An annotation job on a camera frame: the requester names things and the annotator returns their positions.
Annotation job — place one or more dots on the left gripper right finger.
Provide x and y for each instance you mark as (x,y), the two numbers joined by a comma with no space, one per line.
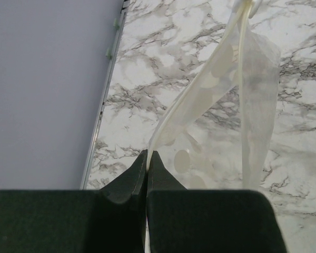
(182,220)

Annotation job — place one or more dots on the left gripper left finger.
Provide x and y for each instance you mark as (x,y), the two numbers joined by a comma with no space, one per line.
(111,219)

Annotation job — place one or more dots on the aluminium side rail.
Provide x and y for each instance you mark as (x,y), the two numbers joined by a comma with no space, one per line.
(110,54)

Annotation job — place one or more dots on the clear dotted zip bag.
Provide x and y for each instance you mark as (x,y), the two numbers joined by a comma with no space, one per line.
(217,132)

